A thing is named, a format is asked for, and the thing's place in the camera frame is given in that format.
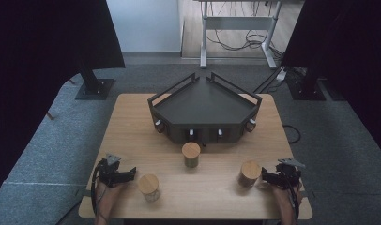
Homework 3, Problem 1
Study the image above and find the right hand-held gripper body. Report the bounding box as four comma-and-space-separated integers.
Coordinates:
275, 157, 307, 190

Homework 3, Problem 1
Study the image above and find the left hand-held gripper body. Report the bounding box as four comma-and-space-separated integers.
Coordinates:
96, 152, 124, 188

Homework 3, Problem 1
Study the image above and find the glass jar with brown contents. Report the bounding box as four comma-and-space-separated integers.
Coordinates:
237, 160, 263, 188

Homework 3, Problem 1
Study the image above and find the glass jar with pale nuts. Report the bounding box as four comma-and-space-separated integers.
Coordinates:
137, 173, 161, 203

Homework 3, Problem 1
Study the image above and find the black corner rack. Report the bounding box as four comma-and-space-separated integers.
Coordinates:
146, 71, 264, 145

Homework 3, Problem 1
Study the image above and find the person's right hand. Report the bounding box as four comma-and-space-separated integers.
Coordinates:
270, 182, 304, 206

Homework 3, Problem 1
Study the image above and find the person's left hand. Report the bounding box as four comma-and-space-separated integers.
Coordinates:
95, 182, 130, 203

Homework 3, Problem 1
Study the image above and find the glass jar with green contents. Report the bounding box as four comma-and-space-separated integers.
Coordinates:
181, 142, 202, 169

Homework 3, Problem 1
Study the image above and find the black stand base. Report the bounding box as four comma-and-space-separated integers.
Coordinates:
286, 66, 328, 102
74, 61, 115, 101

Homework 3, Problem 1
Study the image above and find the white power strip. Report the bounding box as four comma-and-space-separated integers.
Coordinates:
275, 67, 288, 83

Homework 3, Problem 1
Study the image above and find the left hand-held gripper cable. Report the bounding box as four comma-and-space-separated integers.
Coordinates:
90, 161, 102, 219

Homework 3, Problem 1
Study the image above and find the hand-held gripper cable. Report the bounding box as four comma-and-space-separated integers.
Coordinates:
288, 183, 301, 223
90, 161, 102, 219

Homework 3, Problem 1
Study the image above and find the right hand-held gripper cable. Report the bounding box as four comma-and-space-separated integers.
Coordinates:
288, 183, 301, 223

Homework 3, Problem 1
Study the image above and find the black floor cable loop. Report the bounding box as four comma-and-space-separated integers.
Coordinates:
282, 124, 302, 145

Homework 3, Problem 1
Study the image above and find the bundle of black cables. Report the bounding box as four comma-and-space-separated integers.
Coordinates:
206, 1, 286, 63

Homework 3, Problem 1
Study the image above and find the white desk frame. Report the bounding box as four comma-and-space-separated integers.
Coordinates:
192, 0, 284, 70

